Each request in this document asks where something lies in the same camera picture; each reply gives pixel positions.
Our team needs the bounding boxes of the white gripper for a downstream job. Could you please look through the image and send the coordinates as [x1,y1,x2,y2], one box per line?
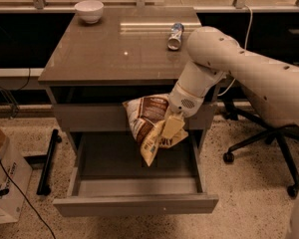
[161,83,204,139]

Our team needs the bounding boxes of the brown yellow chip bag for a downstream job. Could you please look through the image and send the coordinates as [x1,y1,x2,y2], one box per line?
[123,94,188,166]

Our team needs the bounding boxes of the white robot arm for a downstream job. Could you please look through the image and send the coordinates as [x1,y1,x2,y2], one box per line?
[169,26,299,239]

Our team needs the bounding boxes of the open grey middle drawer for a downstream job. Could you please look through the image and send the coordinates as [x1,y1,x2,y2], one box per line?
[54,130,218,217]

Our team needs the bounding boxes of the grey drawer cabinet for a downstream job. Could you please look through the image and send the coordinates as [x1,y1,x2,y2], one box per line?
[38,6,227,217]

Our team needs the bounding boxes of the closed grey top drawer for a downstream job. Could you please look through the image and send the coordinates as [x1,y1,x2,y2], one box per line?
[53,103,216,132]

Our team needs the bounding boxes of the blue white can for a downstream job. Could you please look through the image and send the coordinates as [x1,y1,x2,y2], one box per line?
[167,23,184,51]

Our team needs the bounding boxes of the black office chair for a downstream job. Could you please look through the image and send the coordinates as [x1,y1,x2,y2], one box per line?
[222,98,299,198]

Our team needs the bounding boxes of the white ceramic bowl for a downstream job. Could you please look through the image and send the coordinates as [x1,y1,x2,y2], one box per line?
[74,0,104,24]

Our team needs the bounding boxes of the black metal bar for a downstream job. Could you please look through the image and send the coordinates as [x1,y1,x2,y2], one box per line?
[37,129,62,196]

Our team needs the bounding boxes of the white cardboard box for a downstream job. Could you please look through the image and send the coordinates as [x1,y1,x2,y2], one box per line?
[0,129,32,224]

